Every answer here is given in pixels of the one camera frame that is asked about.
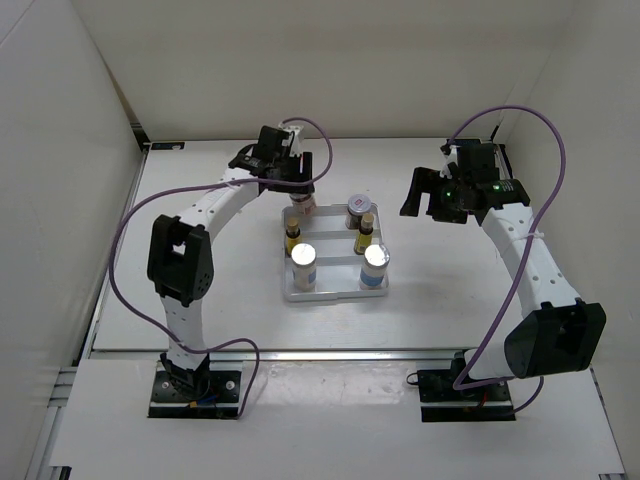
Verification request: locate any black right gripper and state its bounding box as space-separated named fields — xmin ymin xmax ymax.
xmin=400 ymin=167 xmax=470 ymax=225

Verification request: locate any pink spice jar white lid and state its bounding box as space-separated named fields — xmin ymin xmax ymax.
xmin=290 ymin=194 xmax=316 ymax=216

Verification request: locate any yellow bottle tan cap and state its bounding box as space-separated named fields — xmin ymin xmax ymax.
xmin=285 ymin=217 xmax=301 ymax=256

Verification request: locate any brown spice jar white lid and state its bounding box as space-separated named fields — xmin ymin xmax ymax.
xmin=345 ymin=194 xmax=372 ymax=230

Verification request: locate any yellow bottle brown cap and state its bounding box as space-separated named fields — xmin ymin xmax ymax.
xmin=354 ymin=212 xmax=375 ymax=255

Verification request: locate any white can blue label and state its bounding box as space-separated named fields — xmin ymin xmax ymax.
xmin=359 ymin=244 xmax=390 ymax=290

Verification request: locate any white can beige label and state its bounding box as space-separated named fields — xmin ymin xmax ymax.
xmin=291 ymin=243 xmax=316 ymax=291

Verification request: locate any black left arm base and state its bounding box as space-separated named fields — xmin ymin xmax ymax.
xmin=147 ymin=365 xmax=242 ymax=420

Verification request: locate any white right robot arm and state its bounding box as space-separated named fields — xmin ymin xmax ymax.
xmin=400 ymin=143 xmax=606 ymax=400

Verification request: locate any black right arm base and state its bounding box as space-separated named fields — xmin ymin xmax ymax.
xmin=406 ymin=370 xmax=516 ymax=423

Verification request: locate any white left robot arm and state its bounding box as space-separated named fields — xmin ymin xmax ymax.
xmin=147 ymin=124 xmax=314 ymax=400

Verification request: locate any white stepped organizer tray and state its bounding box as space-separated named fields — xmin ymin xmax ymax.
xmin=281 ymin=204 xmax=389 ymax=302

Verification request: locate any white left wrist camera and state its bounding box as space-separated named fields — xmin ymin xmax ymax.
xmin=279 ymin=123 xmax=304 ymax=157

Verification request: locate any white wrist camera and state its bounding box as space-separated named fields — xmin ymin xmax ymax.
xmin=279 ymin=123 xmax=304 ymax=157
xmin=440 ymin=145 xmax=458 ymax=180

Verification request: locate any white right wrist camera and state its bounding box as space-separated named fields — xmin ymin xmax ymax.
xmin=440 ymin=145 xmax=458 ymax=180

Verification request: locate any aluminium front rail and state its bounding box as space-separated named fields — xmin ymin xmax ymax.
xmin=89 ymin=349 xmax=456 ymax=362

